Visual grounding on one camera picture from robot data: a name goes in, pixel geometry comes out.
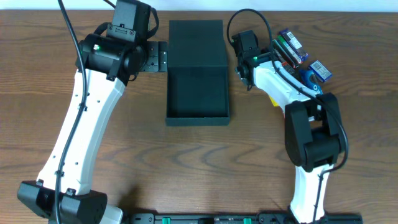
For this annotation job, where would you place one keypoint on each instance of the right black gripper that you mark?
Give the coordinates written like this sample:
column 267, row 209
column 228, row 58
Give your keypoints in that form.
column 241, row 73

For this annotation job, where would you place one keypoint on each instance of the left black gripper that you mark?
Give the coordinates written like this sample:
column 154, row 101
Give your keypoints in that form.
column 157, row 56

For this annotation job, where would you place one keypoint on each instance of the yellow Hacks candy bag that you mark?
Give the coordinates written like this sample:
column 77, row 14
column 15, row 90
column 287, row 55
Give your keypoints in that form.
column 273, row 101

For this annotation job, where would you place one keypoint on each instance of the dark green box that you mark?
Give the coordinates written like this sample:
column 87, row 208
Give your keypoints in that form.
column 197, row 79

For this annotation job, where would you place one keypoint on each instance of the black red snack packet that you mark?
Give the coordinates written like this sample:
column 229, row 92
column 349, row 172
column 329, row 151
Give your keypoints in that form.
column 284, row 63

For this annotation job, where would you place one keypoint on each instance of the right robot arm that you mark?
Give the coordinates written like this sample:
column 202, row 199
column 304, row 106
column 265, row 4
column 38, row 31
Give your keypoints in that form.
column 314, row 133

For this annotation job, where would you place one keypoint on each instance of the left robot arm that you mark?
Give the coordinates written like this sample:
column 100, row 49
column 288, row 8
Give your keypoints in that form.
column 62, row 191

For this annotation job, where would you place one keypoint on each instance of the blue Oreo cookie pack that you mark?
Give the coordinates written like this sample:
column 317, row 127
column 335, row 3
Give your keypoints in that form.
column 310, row 80

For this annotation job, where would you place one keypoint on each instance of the green chocolate bar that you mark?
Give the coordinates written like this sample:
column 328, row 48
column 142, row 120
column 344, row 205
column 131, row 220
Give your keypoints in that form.
column 288, row 51

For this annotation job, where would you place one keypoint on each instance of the dark blue chocolate bar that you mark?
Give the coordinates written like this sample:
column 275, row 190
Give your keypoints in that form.
column 294, row 43

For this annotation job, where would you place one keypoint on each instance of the small blue box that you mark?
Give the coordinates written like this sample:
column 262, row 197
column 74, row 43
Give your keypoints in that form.
column 322, row 73

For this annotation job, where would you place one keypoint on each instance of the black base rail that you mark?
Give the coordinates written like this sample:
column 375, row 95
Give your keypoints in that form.
column 263, row 217

